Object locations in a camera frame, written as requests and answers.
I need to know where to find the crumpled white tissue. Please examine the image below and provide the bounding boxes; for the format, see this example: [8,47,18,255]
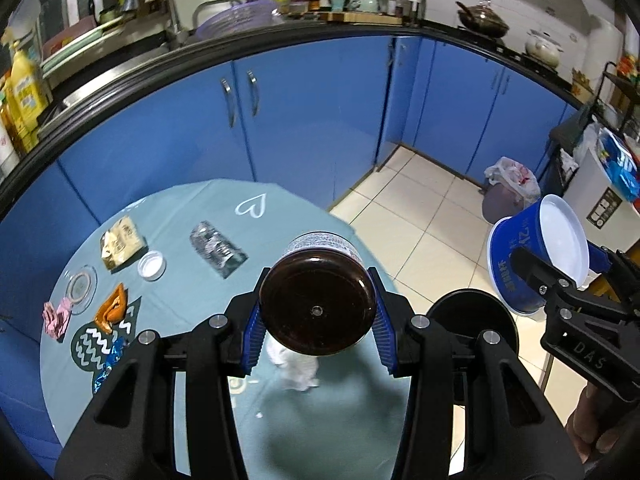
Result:
[265,335,321,393]

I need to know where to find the amber oil bottle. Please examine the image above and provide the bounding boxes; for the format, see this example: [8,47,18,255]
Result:
[0,77,26,158]

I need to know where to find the purple plastic basket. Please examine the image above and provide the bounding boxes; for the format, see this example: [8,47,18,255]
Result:
[195,0,281,41]

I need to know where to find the blue cabinet door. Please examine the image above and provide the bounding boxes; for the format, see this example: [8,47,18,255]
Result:
[375,36,423,171]
[0,157,103,461]
[232,35,396,211]
[402,39,503,176]
[465,67,581,192]
[56,60,256,226]

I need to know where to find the white cooking pot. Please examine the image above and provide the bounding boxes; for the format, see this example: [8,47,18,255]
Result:
[524,30,564,68]

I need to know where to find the white plastic lid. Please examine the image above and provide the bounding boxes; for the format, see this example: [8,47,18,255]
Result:
[137,250,167,282]

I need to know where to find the pink paper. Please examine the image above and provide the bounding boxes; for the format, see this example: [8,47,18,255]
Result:
[42,296,75,343]

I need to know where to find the wok with glass lid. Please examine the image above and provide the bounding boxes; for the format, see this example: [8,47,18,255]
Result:
[455,0,511,39]

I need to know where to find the black metal rack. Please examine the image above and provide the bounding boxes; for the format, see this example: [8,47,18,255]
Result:
[590,60,640,128]

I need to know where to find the white jar with red mark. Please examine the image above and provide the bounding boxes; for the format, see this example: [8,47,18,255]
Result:
[0,120,21,177]

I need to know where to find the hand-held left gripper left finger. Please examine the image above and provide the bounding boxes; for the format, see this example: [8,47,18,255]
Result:
[54,267,273,480]

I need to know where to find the wooden tray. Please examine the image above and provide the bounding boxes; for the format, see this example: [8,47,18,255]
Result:
[317,10,404,26]

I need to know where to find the white appliance with bags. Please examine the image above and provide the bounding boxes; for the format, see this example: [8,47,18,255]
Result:
[562,145,640,251]

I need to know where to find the yellow oil bottle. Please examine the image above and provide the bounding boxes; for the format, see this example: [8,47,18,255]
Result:
[7,42,51,148]

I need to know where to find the person's right hand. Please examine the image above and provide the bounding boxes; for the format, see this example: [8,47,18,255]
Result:
[566,385,628,467]

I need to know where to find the blue printed packet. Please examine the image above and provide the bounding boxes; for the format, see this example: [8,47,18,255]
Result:
[597,127,640,204]

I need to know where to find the orange candy wrapper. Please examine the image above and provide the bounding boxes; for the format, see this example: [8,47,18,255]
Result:
[94,282,128,336]

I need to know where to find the black kitchen countertop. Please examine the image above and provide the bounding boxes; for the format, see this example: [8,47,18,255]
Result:
[0,10,596,221]

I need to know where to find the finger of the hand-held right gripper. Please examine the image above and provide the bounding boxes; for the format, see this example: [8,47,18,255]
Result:
[510,246,576,306]
[586,242,640,306]

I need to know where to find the yellow snack packet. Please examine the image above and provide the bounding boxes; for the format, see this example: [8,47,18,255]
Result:
[100,216,149,273]

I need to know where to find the clear round plastic lid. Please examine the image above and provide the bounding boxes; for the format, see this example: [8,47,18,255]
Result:
[64,264,99,317]

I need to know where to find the brown glass jar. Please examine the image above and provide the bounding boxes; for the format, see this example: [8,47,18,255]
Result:
[258,231,377,357]

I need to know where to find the white plastic bag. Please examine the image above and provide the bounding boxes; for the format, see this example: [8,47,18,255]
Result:
[484,156,542,208]

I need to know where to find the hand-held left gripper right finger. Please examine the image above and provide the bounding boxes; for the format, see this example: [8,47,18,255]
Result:
[367,266,586,480]

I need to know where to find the blue foil wrapper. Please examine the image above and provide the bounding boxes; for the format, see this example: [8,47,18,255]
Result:
[91,337,128,395]

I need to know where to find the blue and white paper bowl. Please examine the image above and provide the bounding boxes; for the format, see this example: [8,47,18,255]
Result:
[487,194,591,317]

